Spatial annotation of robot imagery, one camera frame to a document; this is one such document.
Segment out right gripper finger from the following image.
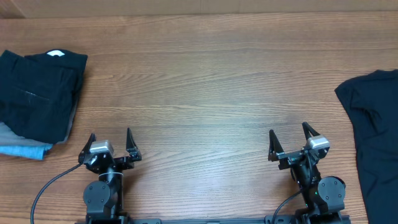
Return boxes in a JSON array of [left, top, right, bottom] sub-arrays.
[[268, 129, 284, 162], [302, 122, 320, 140]]

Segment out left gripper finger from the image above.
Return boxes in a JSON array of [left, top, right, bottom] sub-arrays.
[[78, 133, 96, 163], [126, 128, 142, 162]]

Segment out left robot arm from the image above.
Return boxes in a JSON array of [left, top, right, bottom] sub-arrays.
[[78, 128, 142, 224]]

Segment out folded grey garment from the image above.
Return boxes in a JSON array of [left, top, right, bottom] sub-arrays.
[[1, 101, 78, 146]]

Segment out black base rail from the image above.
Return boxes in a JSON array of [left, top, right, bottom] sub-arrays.
[[74, 214, 352, 224]]

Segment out black t-shirt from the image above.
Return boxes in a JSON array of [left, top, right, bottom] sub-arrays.
[[335, 70, 397, 223]]

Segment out folded blue garment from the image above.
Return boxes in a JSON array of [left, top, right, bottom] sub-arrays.
[[1, 144, 53, 160]]

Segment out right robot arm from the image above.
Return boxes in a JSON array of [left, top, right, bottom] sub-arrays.
[[264, 122, 351, 224]]

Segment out folded black garment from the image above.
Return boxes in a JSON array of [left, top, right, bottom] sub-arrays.
[[1, 50, 88, 144]]

